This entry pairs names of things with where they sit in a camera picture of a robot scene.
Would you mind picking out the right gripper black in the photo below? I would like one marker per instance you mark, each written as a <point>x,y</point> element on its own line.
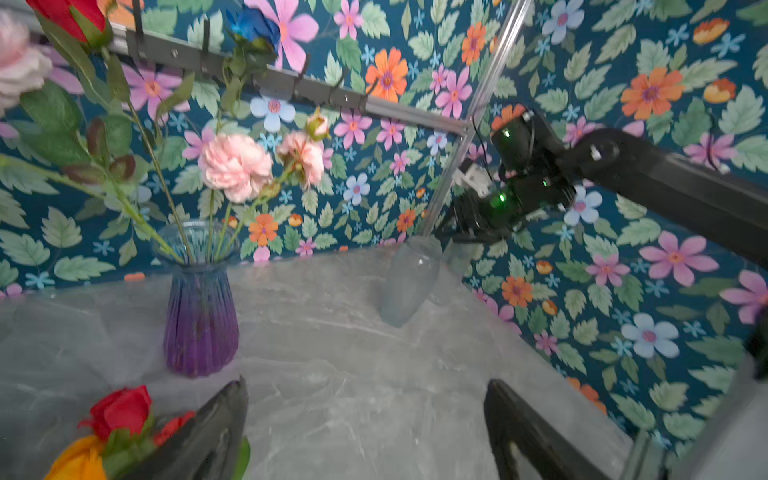
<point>508,210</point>

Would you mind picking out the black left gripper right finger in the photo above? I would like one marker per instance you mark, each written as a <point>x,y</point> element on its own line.
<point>516,431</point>

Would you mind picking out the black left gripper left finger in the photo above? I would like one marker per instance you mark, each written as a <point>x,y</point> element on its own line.
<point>212,445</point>

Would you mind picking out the purple blue glass vase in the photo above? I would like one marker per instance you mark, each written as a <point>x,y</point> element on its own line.
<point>202,331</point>

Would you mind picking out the clear ribbed glass vase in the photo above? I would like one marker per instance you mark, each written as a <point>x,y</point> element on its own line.
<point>410,279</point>

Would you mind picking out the blue rose stem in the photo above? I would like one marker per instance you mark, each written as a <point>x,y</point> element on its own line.
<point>255,37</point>

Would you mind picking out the red rose stem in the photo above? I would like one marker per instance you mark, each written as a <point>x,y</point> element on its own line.
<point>127,430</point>
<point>79,28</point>

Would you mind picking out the pink carnation spray stem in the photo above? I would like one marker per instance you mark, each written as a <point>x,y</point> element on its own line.
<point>94,157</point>

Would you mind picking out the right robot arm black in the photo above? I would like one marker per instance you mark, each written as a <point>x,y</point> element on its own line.
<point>540,174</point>

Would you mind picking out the clear glass vase far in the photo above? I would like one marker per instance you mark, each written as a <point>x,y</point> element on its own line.
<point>455,261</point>

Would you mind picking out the red rose stem lying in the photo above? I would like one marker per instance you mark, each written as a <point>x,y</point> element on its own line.
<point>127,430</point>

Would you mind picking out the orange rose stem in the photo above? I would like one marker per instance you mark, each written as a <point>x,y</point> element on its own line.
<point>82,460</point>

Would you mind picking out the aluminium back crossbar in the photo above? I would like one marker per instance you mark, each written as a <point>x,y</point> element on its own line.
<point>378,106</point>

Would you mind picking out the black hook rack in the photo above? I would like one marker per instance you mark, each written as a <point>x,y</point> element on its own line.
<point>144,46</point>

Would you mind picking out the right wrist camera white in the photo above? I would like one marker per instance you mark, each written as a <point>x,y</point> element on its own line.
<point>471,176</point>

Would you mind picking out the aluminium frame post right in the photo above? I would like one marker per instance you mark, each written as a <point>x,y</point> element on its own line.
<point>510,32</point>

